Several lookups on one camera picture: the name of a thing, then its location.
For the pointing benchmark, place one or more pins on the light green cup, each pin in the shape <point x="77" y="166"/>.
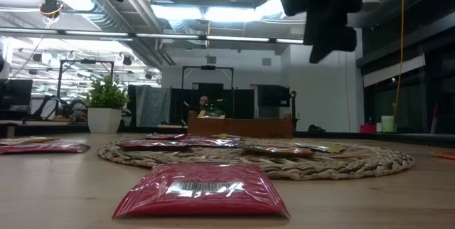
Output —
<point x="387" y="124"/>

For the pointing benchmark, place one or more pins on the green plant in white pot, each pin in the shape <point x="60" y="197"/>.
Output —
<point x="105" y="115"/>

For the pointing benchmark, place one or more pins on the red tea packet with barcode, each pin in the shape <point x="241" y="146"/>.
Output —
<point x="202" y="200"/>

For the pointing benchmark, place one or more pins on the grey cloth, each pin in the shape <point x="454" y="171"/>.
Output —
<point x="153" y="104"/>

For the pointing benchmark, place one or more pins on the black wall screen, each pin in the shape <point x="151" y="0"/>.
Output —
<point x="273" y="95"/>

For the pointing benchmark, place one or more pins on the black computer monitor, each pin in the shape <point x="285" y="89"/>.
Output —
<point x="16" y="92"/>

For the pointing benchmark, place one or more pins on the LED light bar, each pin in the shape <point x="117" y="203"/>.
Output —
<point x="177" y="36"/>

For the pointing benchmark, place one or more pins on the black partition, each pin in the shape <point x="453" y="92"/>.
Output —
<point x="181" y="104"/>

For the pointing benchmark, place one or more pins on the red white pole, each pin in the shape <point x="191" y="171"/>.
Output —
<point x="433" y="118"/>

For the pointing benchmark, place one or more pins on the red bin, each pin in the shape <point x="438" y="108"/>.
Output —
<point x="368" y="128"/>

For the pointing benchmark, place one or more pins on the black frame rig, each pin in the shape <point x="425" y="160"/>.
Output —
<point x="208" y="67"/>
<point x="85" y="61"/>

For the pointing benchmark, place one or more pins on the person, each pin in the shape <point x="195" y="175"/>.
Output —
<point x="203" y="101"/>

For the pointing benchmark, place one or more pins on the round woven placemat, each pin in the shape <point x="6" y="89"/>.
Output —
<point x="355" y="166"/>

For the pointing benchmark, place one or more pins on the silver ventilation duct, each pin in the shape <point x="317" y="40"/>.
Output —
<point x="106" y="17"/>

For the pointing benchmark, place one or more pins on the wooden organizer box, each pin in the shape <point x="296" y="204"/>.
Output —
<point x="249" y="129"/>

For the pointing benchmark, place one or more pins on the black stand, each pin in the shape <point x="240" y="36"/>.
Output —
<point x="293" y="108"/>

